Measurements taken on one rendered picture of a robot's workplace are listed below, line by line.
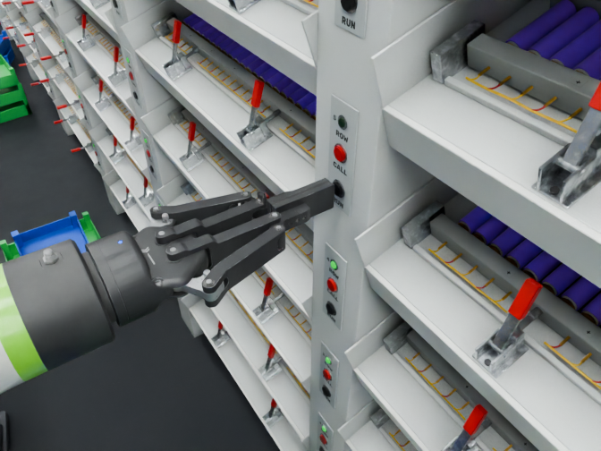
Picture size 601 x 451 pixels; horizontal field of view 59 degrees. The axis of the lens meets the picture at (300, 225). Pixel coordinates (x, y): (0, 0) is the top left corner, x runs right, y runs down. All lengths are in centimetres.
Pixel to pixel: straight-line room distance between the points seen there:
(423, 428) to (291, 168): 36
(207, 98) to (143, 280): 49
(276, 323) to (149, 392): 66
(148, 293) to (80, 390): 120
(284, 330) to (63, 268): 60
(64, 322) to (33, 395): 125
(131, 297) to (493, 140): 30
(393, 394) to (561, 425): 25
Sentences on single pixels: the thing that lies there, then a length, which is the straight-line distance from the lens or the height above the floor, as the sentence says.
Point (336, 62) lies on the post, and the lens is 50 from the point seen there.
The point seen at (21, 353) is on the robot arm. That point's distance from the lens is 44.
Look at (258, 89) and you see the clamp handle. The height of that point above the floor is 97.
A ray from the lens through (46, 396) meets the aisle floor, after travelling 166.
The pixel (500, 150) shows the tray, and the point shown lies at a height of 108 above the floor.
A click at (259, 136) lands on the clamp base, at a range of 74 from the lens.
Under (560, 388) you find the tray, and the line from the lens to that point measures 51.
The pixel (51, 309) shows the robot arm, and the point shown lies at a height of 99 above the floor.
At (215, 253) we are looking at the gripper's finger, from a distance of 48.
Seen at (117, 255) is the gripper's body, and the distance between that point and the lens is 44.
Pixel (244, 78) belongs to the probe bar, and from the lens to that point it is 84.
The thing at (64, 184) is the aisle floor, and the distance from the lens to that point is 239.
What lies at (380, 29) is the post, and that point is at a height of 114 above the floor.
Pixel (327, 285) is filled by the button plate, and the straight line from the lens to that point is 66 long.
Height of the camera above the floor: 129
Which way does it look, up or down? 40 degrees down
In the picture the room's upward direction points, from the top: straight up
